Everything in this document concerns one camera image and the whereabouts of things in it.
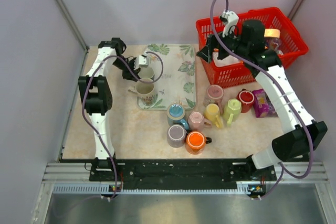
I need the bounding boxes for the cream floral mug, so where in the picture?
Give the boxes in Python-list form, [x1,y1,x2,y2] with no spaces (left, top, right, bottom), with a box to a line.
[128,78,158,106]

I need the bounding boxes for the red plastic basket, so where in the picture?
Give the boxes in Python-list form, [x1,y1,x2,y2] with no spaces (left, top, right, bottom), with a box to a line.
[202,7,309,88]

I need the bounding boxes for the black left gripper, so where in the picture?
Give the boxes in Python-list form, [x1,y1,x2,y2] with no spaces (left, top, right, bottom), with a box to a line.
[112,56,140,82]

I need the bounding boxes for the masking tape roll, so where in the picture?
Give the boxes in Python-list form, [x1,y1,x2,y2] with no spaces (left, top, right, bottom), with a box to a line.
[264,28,280,39]

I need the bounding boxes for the lilac purple mug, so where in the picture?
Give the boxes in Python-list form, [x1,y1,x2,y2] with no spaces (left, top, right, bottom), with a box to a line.
[167,124,187,148]

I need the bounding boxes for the dark green mug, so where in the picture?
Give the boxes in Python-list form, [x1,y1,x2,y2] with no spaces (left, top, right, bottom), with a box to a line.
[138,67,155,81]

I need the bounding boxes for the lime green faceted mug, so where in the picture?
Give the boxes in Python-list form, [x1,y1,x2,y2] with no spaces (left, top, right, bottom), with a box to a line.
[223,99,242,126]

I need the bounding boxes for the pale pink faceted mug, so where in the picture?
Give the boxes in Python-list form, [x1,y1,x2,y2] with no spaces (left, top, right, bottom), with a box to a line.
[187,111,212,131]

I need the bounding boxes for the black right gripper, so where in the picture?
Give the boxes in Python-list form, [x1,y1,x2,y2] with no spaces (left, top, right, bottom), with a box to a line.
[196,25,249,64]

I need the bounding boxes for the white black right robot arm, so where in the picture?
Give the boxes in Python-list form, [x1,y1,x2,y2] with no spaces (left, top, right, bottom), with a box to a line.
[196,18,328,180]

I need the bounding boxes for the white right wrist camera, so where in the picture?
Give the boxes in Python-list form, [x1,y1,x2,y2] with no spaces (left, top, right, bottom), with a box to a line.
[219,10,239,37]

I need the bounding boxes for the clear plastic bottle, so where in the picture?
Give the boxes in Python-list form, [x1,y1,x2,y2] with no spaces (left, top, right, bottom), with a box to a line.
[265,37,284,56]

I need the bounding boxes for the pink ghost pattern mug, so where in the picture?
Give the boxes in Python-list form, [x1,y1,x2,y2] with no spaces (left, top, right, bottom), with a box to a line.
[203,84,224,109]

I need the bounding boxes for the light blue butterfly mug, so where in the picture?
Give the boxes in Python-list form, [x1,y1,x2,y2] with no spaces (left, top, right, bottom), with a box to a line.
[166,104,190,130]

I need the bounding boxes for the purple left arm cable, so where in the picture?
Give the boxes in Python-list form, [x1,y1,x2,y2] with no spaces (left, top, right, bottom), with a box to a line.
[81,50,164,201]

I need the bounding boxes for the purple snack packet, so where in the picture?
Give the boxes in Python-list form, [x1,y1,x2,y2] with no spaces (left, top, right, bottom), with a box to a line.
[252,89,278,118]

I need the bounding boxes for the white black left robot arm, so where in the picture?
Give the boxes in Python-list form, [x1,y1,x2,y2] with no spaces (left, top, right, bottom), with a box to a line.
[78,37,140,180]

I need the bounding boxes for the red mug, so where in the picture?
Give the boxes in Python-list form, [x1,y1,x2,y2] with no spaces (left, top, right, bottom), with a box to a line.
[236,89,255,113]

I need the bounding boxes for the yellow mug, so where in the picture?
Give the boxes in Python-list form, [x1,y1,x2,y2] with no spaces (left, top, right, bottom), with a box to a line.
[203,103,223,129]

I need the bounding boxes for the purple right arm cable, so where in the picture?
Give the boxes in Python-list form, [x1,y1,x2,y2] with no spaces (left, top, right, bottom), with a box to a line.
[209,0,314,200]

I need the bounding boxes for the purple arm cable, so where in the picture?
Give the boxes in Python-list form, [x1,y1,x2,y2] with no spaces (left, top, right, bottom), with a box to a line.
[209,0,314,200]
[81,50,164,201]

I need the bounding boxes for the white plastic bag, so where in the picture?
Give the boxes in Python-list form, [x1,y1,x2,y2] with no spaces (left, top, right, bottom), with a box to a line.
[213,51,240,67]

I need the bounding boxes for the orange mug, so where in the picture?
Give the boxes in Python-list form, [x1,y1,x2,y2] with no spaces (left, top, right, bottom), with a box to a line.
[185,131,212,155]

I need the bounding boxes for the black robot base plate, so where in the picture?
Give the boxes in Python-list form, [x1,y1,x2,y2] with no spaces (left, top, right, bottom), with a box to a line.
[89,158,278,190]

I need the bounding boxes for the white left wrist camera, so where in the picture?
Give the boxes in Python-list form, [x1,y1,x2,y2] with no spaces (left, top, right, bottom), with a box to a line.
[134,54,150,69]

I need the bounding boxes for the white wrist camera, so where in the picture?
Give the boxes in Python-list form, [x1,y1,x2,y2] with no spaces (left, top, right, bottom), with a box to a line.
[219,10,239,37]
[134,54,150,69]

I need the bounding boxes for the floral white serving tray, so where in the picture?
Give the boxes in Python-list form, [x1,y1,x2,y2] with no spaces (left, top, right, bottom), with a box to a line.
[137,44,196,110]

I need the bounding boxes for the aluminium rail frame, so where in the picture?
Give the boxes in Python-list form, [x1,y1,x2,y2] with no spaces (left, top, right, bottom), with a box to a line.
[31,158,335,223]

